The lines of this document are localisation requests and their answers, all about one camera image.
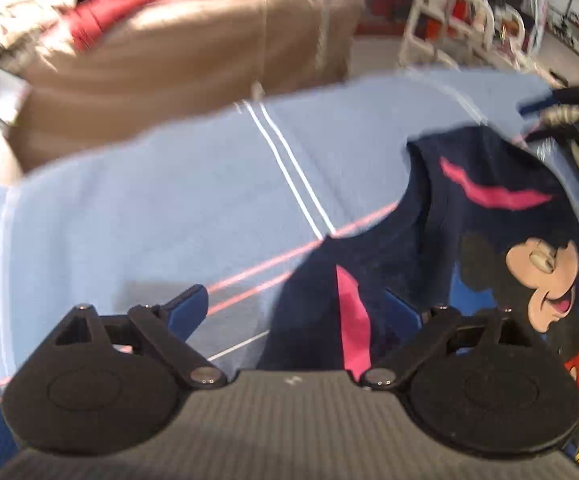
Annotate blue plaid bed sheet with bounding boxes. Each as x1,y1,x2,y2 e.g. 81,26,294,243
0,67,579,480

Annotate red jacket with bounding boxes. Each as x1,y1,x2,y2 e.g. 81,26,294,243
67,0,170,53

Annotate navy cartoon print sweatshirt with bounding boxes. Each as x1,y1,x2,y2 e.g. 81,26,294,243
260,125,579,471

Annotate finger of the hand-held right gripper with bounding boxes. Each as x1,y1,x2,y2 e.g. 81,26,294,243
522,121,579,146
518,91,570,116

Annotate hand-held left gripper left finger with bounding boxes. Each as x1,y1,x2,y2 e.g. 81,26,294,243
30,284,226,390

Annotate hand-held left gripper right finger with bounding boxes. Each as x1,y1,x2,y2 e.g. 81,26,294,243
359,289,556,390

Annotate white trolley cart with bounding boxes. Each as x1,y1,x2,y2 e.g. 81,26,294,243
398,0,527,68

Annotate pile of pale bedding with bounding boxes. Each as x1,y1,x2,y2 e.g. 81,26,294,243
0,0,78,68

